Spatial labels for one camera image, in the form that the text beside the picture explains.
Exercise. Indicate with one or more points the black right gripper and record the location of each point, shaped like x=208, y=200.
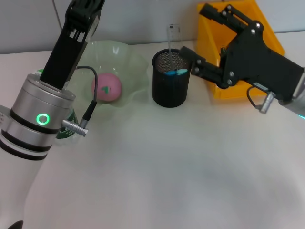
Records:
x=257, y=62

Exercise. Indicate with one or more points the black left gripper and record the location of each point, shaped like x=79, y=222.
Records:
x=63, y=59

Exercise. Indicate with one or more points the green plastic wrapper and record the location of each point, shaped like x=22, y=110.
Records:
x=223, y=50

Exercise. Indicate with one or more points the transparent plastic ruler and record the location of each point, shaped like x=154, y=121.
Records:
x=175, y=35

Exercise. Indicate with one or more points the blue scissors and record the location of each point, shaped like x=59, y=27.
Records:
x=176, y=72

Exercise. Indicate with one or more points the pink peach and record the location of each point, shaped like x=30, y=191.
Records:
x=112, y=88

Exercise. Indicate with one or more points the clear bottle with green label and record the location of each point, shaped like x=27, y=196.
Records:
x=72, y=115

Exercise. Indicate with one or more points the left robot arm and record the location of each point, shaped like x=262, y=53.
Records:
x=28, y=124

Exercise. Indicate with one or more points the green glass fruit plate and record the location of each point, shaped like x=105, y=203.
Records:
x=128, y=71

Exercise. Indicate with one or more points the yellow plastic storage bin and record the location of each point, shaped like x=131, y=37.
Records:
x=214, y=35

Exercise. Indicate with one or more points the black mesh cup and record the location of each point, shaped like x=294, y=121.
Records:
x=171, y=93

